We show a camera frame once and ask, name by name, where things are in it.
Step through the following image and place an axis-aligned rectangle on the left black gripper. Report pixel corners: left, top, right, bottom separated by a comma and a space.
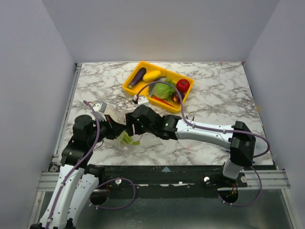
89, 114, 126, 146

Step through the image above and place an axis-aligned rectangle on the green celery stalk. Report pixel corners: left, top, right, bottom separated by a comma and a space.
118, 131, 141, 146

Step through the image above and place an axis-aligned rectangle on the clear zip top bag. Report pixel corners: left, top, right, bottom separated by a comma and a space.
105, 104, 142, 151

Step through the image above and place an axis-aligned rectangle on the green cabbage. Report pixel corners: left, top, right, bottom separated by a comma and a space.
154, 83, 174, 100

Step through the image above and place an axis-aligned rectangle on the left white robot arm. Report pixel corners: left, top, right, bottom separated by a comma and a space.
30, 114, 126, 229

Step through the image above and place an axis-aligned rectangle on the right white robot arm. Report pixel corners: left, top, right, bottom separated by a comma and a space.
125, 105, 256, 187

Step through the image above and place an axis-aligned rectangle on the small clear plastic bag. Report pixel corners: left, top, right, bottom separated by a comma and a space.
224, 147, 230, 153

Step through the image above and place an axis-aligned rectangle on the orange carrot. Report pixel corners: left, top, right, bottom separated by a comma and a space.
152, 96, 174, 107

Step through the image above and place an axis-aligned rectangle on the yellow plastic tray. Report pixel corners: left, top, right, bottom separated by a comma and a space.
122, 61, 194, 113

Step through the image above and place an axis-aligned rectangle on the grey toy fish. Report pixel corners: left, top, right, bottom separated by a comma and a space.
148, 76, 167, 97

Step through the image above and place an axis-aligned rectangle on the purple eggplant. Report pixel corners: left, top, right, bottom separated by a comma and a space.
128, 67, 147, 89

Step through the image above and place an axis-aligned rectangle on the dark red apple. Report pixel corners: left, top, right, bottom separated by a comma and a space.
171, 92, 184, 104

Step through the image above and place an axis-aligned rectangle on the green grape bunch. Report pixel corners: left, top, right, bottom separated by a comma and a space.
165, 78, 176, 90

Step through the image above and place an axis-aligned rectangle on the yellow squash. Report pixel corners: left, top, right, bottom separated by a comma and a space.
142, 70, 161, 82

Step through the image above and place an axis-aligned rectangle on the red tomato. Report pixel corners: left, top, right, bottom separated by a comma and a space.
176, 79, 190, 92

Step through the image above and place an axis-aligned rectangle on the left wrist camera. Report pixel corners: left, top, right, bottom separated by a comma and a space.
93, 101, 110, 121

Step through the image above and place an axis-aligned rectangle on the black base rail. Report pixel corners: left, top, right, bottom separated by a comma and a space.
49, 162, 248, 200

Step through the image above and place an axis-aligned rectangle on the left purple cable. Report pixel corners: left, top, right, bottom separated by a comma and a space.
45, 100, 137, 229

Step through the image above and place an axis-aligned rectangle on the purple cable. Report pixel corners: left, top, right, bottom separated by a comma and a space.
45, 100, 137, 229
137, 82, 271, 208

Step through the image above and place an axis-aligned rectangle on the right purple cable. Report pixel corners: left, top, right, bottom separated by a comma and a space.
137, 82, 271, 208

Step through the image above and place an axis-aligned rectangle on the aluminium extrusion frame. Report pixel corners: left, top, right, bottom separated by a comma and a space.
39, 62, 290, 216

